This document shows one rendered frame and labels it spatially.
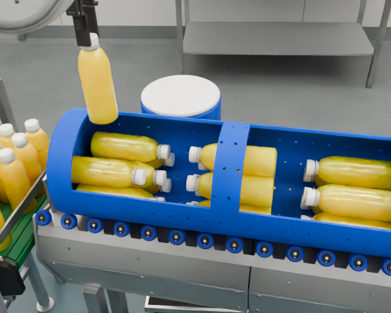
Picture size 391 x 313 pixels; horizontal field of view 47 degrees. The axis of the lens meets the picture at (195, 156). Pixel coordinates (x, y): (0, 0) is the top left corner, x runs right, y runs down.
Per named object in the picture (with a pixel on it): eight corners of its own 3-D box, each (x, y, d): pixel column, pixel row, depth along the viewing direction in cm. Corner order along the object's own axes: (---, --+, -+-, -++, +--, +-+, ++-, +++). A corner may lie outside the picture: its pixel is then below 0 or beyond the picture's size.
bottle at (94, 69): (100, 129, 107) (84, 53, 95) (83, 118, 111) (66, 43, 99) (125, 117, 110) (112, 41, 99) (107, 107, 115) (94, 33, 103)
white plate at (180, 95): (221, 75, 170) (221, 77, 170) (148, 74, 172) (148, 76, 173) (218, 115, 148) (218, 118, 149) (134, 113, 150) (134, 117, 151)
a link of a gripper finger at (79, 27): (80, 5, 91) (74, 10, 89) (84, 30, 94) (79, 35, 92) (73, 5, 92) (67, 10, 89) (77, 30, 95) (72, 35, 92)
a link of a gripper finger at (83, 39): (86, 13, 93) (85, 14, 92) (92, 45, 97) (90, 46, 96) (72, 12, 93) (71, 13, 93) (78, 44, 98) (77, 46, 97)
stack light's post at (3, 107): (62, 281, 224) (-4, 83, 156) (54, 280, 224) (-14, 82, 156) (66, 275, 227) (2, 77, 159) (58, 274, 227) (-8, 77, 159)
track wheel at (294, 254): (305, 246, 111) (305, 244, 113) (287, 243, 112) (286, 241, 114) (303, 264, 111) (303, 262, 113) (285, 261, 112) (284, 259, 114)
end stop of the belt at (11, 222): (1, 244, 118) (-2, 236, 117) (-1, 243, 119) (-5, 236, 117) (66, 151, 149) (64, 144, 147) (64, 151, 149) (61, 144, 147)
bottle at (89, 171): (75, 166, 122) (143, 174, 119) (65, 187, 118) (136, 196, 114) (67, 148, 117) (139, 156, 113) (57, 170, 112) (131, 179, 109)
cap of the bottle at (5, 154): (12, 151, 127) (10, 146, 126) (16, 158, 124) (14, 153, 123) (-3, 156, 125) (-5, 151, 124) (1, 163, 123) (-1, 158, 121)
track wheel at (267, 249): (274, 241, 112) (274, 240, 114) (256, 239, 113) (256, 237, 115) (272, 259, 112) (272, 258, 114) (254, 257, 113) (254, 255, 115)
